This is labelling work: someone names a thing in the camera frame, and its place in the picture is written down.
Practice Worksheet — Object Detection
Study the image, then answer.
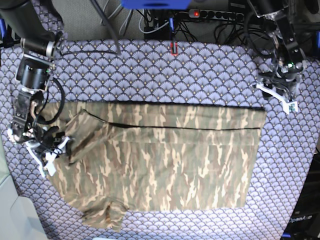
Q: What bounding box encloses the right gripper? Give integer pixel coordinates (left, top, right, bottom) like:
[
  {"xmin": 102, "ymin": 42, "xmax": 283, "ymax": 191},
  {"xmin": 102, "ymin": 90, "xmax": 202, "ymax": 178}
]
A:
[{"xmin": 14, "ymin": 119, "xmax": 74, "ymax": 178}]

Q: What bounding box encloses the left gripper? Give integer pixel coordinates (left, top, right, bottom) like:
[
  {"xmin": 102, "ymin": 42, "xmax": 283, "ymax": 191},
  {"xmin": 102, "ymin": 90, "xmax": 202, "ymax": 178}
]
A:
[{"xmin": 255, "ymin": 63, "xmax": 306, "ymax": 115}]

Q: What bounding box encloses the camouflage T-shirt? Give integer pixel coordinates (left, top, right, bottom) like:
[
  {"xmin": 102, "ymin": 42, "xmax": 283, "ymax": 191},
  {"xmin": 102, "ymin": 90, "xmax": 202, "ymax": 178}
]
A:
[{"xmin": 47, "ymin": 102, "xmax": 267, "ymax": 231}]

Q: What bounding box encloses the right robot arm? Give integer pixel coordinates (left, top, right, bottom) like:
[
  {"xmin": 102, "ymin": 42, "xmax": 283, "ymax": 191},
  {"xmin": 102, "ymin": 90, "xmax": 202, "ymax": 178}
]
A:
[{"xmin": 0, "ymin": 0, "xmax": 71, "ymax": 177}]

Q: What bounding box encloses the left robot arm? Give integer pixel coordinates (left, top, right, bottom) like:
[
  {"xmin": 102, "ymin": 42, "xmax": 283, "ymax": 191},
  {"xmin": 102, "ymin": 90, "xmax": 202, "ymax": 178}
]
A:
[{"xmin": 244, "ymin": 0, "xmax": 306, "ymax": 115}]

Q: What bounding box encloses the light grey plastic furniture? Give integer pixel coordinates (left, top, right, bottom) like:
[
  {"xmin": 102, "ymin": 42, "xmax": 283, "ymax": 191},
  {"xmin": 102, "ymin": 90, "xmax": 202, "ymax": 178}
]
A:
[{"xmin": 0, "ymin": 144, "xmax": 48, "ymax": 240}]

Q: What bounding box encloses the black OpenArm base box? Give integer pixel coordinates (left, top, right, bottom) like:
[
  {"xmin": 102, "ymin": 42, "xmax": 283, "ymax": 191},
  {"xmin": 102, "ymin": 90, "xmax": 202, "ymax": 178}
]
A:
[{"xmin": 281, "ymin": 153, "xmax": 320, "ymax": 240}]

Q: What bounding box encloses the red and black clamp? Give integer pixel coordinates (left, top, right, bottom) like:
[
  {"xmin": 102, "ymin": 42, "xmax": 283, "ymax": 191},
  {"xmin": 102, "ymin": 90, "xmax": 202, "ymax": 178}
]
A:
[{"xmin": 170, "ymin": 41, "xmax": 178, "ymax": 56}]

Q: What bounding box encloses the black power strip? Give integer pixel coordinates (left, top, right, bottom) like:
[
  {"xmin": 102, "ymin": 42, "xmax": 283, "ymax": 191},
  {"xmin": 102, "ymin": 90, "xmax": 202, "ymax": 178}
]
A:
[{"xmin": 188, "ymin": 9, "xmax": 245, "ymax": 22}]

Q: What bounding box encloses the blue clamp handle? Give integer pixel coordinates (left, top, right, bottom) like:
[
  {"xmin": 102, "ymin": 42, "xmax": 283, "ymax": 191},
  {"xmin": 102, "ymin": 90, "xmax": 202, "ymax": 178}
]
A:
[{"xmin": 168, "ymin": 17, "xmax": 175, "ymax": 42}]

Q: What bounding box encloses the blue mount bracket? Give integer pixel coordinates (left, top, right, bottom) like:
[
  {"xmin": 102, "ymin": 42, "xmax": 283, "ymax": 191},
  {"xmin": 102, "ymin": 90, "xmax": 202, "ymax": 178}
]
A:
[{"xmin": 121, "ymin": 0, "xmax": 191, "ymax": 10}]

